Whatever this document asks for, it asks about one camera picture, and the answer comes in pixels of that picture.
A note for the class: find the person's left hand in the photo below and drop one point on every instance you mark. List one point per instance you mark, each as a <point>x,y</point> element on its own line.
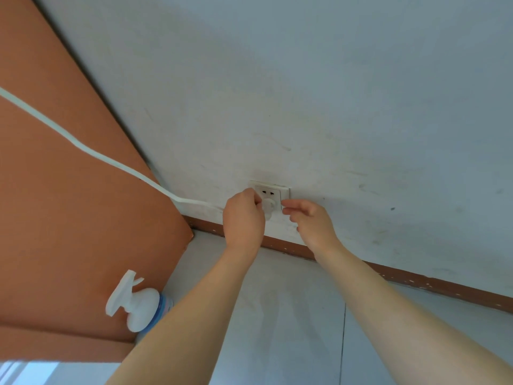
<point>244,224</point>

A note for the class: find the person's right hand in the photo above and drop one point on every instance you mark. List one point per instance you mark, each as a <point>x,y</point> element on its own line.
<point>316,230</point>

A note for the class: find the person's left forearm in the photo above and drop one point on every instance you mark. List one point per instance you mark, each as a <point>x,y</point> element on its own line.
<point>188,328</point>

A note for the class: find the person's right forearm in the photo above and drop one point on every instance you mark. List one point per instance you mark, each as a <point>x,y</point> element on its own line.
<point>409,328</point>

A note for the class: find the brown baseboard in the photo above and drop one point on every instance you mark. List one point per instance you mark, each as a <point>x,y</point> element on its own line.
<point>433,284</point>

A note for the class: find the orange wooden table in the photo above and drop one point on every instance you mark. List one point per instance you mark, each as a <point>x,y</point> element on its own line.
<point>72,220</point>

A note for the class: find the white wall outlet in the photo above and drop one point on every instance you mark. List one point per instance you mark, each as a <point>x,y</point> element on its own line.
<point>276,190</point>

